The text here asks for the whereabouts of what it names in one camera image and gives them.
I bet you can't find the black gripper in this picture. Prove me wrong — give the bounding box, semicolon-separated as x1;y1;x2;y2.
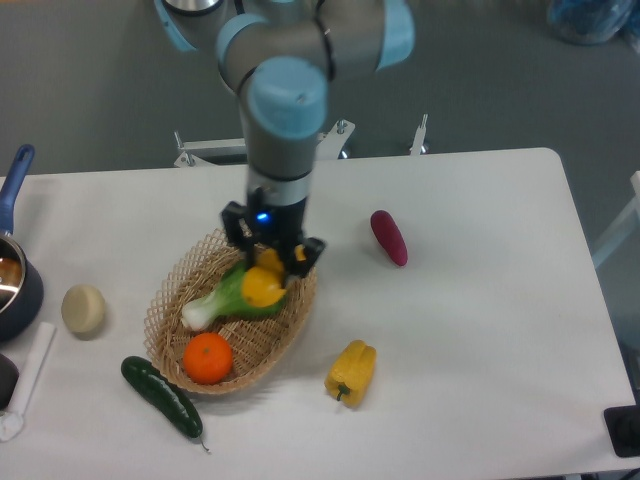
220;192;326;289

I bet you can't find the yellow mango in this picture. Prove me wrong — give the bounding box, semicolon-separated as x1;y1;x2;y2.
240;248;300;309

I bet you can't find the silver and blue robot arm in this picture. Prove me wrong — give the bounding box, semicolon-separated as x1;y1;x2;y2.
155;1;415;281

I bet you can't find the woven wicker basket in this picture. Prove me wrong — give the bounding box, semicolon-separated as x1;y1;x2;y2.
144;229;317;396

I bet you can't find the green bok choy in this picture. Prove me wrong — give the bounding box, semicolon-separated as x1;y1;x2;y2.
181;261;284;332

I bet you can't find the purple sweet potato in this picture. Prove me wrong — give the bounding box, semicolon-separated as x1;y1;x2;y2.
370;210;408;267

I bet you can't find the orange fruit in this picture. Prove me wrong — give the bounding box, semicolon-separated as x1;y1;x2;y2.
183;332;233;385

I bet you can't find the yellow bell pepper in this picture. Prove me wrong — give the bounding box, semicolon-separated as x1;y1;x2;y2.
324;340;377;408

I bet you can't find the dark green cucumber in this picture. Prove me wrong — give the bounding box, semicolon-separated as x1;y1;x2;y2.
120;356;211;454

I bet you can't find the beige round potato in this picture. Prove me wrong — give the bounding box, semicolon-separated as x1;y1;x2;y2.
61;284;106;334

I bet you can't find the blue saucepan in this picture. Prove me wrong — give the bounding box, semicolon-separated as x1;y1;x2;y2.
1;144;44;342

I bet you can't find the dark round object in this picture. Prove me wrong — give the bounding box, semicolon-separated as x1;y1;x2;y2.
0;354;19;410

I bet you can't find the white plastic strip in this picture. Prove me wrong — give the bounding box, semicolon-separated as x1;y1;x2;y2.
1;322;56;443

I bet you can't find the blue plastic bag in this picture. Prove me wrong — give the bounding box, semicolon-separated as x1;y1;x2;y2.
546;0;639;46

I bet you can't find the black device at edge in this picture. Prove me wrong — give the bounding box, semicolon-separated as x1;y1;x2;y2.
603;405;639;458

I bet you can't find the white frame at right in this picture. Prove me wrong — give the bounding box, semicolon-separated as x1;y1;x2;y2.
591;171;639;269

